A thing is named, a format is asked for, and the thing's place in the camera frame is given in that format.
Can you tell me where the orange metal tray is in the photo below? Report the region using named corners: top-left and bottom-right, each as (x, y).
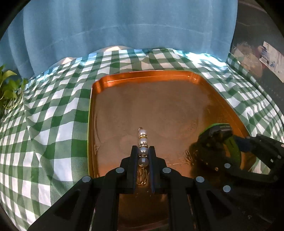
top-left (88, 71), bottom-right (255, 225)

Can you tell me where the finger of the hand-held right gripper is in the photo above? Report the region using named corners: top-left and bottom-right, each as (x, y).
top-left (223, 162), bottom-right (281, 194)
top-left (234, 133), bottom-right (284, 160)

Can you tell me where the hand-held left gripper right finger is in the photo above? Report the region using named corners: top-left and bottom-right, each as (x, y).
top-left (149, 146), bottom-right (258, 231)

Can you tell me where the white printed paper card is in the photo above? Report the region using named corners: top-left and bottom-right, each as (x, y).
top-left (260, 41), bottom-right (284, 74)

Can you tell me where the dark cabinet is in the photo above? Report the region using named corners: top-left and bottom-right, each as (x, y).
top-left (226, 0), bottom-right (284, 125)

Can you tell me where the potted green plant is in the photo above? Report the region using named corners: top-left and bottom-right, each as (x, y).
top-left (0, 64), bottom-right (29, 111)

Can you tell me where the green checked tablecloth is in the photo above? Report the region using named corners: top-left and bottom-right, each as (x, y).
top-left (0, 48), bottom-right (284, 231)

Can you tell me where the crumpled clear bag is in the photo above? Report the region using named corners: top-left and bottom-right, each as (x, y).
top-left (232, 42), bottom-right (264, 78)

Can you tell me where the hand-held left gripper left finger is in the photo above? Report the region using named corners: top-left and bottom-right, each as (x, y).
top-left (28, 145), bottom-right (137, 231)

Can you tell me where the blue curtain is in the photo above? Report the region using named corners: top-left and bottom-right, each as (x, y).
top-left (0, 0), bottom-right (239, 77)

